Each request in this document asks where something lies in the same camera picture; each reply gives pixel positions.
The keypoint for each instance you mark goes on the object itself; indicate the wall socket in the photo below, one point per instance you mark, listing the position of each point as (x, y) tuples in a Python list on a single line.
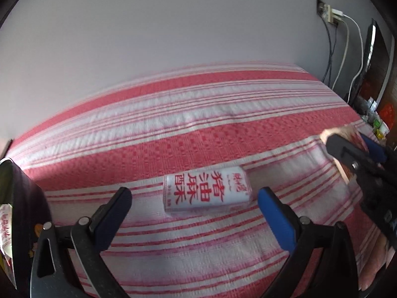
[(322, 8)]

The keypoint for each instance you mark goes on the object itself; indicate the red white striped bed sheet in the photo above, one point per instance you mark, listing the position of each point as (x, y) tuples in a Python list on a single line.
[(186, 115)]

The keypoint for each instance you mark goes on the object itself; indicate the red plastic bag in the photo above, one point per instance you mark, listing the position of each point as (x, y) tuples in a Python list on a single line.
[(387, 113)]

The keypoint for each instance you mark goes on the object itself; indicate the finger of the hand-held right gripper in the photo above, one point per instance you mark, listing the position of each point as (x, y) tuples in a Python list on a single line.
[(344, 152), (375, 149)]

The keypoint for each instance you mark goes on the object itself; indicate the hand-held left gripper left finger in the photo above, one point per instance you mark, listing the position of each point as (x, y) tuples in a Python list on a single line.
[(114, 217)]

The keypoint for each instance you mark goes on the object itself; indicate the person's right forearm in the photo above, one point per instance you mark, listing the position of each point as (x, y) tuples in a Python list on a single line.
[(375, 260)]

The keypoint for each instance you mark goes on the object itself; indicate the dark flat screen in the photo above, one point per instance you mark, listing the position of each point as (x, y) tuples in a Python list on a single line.
[(370, 62)]

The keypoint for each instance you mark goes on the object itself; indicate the white charger plug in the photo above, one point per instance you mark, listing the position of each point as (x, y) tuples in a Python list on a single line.
[(336, 15)]

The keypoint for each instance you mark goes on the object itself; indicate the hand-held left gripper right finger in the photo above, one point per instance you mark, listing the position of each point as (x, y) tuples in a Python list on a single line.
[(276, 217)]

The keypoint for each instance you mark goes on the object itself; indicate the metal basin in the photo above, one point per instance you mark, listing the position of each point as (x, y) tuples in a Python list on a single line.
[(28, 211)]

